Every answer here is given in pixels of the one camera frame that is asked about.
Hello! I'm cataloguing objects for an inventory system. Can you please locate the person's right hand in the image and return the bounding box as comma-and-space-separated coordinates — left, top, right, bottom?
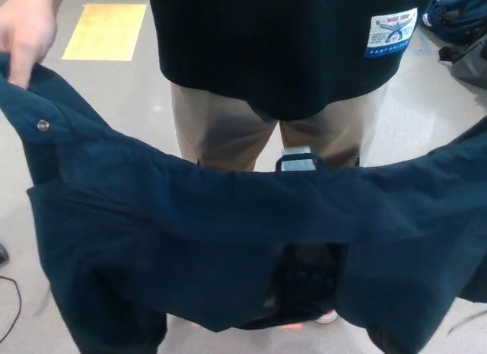
0, 0, 56, 87

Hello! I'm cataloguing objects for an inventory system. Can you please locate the navy blue coat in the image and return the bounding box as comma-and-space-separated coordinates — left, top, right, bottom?
0, 51, 487, 354

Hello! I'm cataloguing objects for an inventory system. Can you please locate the person's left red white sneaker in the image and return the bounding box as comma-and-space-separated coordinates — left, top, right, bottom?
314, 309, 340, 325

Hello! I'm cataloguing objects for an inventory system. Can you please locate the yellow floor mat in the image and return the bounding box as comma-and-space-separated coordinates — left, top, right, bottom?
61, 3, 148, 62

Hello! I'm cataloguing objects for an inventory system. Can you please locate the black sweater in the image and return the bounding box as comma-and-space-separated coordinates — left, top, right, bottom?
147, 0, 419, 121

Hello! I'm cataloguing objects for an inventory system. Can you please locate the white printed clothing label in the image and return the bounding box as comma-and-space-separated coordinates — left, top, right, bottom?
363, 7, 419, 60

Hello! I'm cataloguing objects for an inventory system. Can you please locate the blue bag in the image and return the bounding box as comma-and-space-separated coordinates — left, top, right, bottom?
425, 0, 487, 45

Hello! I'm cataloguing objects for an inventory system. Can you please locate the black floor cable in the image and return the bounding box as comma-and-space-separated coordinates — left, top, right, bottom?
0, 275, 23, 334

